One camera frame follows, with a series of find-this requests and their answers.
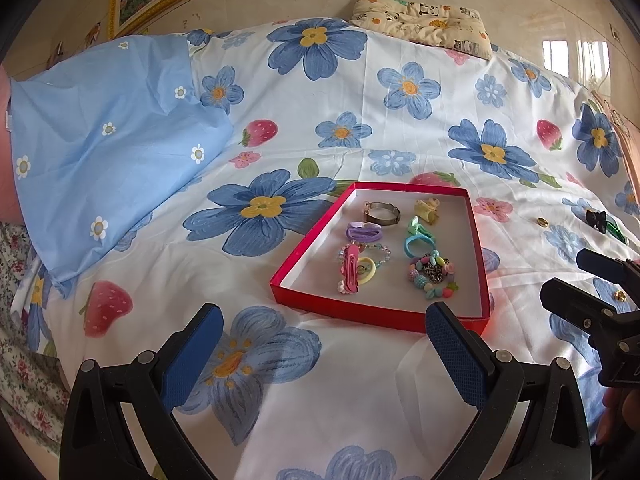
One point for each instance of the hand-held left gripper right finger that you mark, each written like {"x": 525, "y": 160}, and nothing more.
{"x": 457, "y": 347}

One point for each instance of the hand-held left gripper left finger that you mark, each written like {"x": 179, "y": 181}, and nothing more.
{"x": 192, "y": 355}

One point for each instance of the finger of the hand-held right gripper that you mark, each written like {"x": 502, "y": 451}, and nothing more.
{"x": 607, "y": 267}
{"x": 580, "y": 305}

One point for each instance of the red cardboard box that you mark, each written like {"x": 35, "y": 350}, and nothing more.
{"x": 385, "y": 240}

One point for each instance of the pink hair clip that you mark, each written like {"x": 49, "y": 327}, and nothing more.
{"x": 350, "y": 270}

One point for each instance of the person's right hand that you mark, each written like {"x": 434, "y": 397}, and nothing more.
{"x": 612, "y": 422}

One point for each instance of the small gold earring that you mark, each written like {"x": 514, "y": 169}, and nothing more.
{"x": 620, "y": 295}

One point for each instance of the green hair clip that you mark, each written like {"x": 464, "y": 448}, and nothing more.
{"x": 619, "y": 234}

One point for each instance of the black bow hair clip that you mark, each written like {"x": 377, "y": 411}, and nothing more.
{"x": 596, "y": 221}

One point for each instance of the small-flower printed cloth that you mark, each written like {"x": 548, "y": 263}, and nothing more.
{"x": 30, "y": 360}

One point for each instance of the blue daisy pillow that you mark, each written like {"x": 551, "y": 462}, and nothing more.
{"x": 115, "y": 150}

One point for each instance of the floral strawberry bedsheet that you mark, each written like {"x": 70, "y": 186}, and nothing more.
{"x": 350, "y": 125}

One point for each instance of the panda print small pillow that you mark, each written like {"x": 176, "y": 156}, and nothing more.
{"x": 425, "y": 20}

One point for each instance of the bird wall sticker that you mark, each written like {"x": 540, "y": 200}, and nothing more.
{"x": 91, "y": 33}

